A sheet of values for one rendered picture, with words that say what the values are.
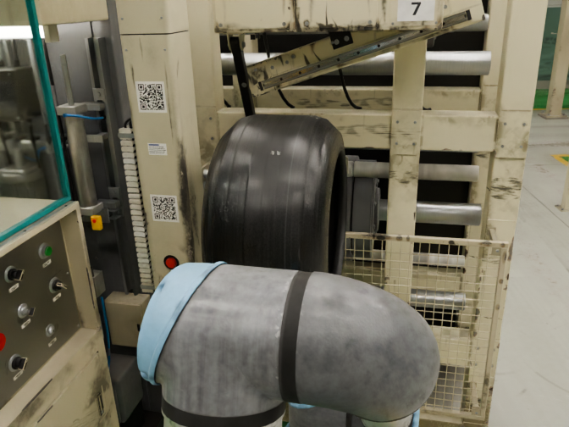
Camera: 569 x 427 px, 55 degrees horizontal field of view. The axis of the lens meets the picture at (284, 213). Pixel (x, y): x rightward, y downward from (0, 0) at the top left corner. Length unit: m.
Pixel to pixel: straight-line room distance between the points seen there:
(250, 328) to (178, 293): 0.07
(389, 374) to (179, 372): 0.18
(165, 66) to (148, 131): 0.17
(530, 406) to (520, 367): 0.28
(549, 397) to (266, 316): 2.47
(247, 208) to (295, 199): 0.11
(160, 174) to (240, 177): 0.28
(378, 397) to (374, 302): 0.08
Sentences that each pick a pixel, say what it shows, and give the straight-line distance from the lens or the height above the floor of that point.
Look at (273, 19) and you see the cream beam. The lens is 1.53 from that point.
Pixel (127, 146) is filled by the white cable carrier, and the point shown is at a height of 1.38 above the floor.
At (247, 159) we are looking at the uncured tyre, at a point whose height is 1.39.
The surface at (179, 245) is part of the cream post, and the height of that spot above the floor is 1.12.
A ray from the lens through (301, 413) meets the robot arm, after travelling 1.03.
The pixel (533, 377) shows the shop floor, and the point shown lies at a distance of 2.96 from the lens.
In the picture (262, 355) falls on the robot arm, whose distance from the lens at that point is 0.45.
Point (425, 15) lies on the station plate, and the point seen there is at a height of 1.67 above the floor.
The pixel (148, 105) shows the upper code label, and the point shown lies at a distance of 1.39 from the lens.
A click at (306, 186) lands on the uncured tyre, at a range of 1.18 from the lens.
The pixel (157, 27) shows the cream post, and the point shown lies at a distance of 1.35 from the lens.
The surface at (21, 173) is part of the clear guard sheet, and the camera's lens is 1.32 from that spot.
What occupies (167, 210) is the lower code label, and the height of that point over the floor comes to 1.21.
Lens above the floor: 1.73
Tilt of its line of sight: 22 degrees down
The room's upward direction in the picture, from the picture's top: 2 degrees counter-clockwise
